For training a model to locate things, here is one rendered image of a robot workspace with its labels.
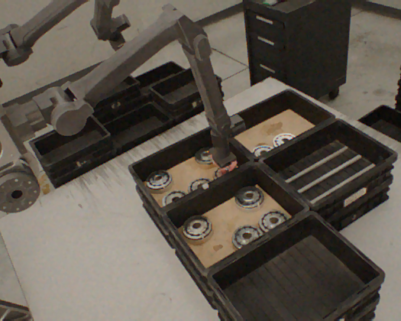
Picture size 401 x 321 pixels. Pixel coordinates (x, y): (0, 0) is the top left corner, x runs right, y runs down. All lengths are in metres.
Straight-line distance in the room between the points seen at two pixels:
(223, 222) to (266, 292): 0.31
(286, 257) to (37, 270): 0.94
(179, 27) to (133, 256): 0.90
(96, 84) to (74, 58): 3.38
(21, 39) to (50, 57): 2.88
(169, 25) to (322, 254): 0.82
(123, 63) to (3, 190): 0.56
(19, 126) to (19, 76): 3.32
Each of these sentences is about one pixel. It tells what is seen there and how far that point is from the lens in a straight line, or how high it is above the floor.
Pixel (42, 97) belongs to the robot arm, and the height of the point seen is 1.48.
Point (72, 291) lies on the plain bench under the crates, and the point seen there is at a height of 0.70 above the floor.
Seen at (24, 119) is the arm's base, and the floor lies 1.47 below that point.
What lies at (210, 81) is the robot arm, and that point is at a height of 1.32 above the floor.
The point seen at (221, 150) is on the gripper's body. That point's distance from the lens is 1.47.
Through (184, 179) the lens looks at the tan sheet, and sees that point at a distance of 1.64.
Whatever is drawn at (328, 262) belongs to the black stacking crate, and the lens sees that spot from 1.35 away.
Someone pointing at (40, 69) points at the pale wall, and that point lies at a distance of 4.34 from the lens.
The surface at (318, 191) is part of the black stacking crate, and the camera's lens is 1.54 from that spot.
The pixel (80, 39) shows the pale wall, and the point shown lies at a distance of 4.37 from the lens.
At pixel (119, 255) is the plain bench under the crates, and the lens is 1.64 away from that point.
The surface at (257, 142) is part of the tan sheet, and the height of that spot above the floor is 0.83.
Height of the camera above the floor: 1.94
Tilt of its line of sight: 40 degrees down
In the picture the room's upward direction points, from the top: 11 degrees counter-clockwise
